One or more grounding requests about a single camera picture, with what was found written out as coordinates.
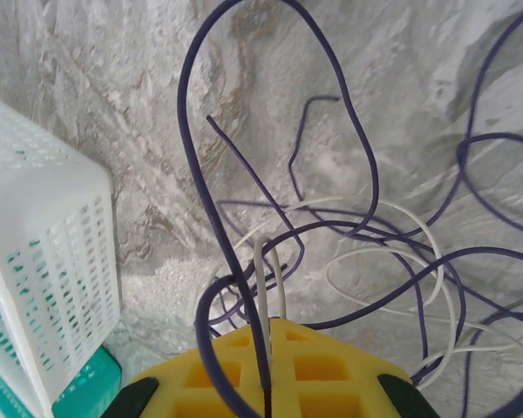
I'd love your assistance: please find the white perforated plastic basket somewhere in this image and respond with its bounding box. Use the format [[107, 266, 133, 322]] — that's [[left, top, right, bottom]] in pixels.
[[0, 89, 123, 418]]

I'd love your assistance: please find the thin purple cable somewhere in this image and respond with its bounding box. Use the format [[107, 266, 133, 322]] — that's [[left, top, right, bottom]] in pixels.
[[287, 95, 342, 201], [456, 0, 523, 245], [194, 246, 523, 418], [205, 115, 306, 288], [176, 0, 378, 418]]

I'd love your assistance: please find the thin white cable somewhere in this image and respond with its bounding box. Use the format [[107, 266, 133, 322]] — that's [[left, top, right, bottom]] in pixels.
[[252, 236, 289, 354], [324, 198, 459, 375]]

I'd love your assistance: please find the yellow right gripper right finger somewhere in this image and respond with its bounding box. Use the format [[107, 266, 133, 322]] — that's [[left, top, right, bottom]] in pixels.
[[268, 317, 439, 418]]

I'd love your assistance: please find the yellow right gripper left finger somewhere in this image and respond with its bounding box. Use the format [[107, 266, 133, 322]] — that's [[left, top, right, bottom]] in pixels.
[[117, 320, 269, 418]]

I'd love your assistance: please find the teal perforated plastic basket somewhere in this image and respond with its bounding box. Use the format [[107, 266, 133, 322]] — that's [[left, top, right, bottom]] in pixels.
[[0, 243, 124, 418]]

